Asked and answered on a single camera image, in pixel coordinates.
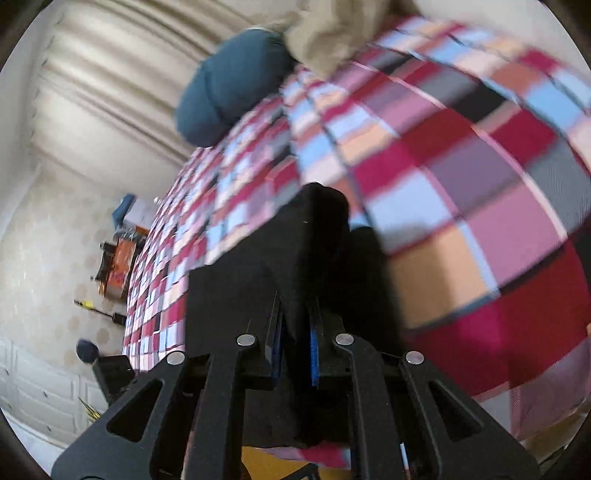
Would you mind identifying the yellow wooden bed frame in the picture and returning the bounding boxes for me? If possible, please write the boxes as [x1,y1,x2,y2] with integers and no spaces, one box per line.
[240,444,354,480]

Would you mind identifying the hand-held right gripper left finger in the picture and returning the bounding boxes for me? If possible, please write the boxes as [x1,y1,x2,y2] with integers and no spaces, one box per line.
[51,290,284,480]

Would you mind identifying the black box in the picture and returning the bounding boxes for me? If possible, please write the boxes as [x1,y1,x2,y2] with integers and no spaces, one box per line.
[93,354,136,403]

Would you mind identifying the yellow black stick tool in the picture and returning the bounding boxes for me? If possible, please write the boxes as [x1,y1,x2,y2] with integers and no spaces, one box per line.
[74,299,126,325]

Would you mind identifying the white panelled cabinet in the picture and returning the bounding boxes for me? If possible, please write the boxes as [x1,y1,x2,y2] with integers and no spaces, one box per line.
[0,336,108,446]

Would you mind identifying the blue cloth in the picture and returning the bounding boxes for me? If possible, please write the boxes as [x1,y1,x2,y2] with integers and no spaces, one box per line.
[113,194,137,230]

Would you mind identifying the blue pillow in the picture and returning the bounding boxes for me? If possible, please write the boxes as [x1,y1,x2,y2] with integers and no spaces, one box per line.
[175,28,297,148]

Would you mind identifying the beige curtain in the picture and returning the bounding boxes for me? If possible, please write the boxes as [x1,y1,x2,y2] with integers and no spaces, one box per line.
[28,0,289,172]

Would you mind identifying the white cardboard box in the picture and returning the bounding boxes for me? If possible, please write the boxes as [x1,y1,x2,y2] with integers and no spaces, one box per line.
[124,198,158,228]

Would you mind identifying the black pants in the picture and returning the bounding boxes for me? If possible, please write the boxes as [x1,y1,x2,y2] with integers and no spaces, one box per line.
[185,182,409,449]

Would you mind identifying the dark round object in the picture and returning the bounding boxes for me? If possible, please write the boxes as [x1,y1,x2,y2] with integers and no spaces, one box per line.
[76,339,100,363]

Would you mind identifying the beige pillow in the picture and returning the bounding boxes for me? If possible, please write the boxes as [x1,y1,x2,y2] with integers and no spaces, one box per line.
[281,0,419,80]

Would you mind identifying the checkered bedspread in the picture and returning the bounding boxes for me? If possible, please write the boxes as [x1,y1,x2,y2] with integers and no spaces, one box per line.
[121,14,591,469]

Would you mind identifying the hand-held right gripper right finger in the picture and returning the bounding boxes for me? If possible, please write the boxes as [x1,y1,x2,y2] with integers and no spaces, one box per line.
[307,299,542,480]

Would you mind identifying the orange box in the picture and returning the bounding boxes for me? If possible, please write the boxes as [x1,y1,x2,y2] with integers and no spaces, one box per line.
[92,231,149,301]

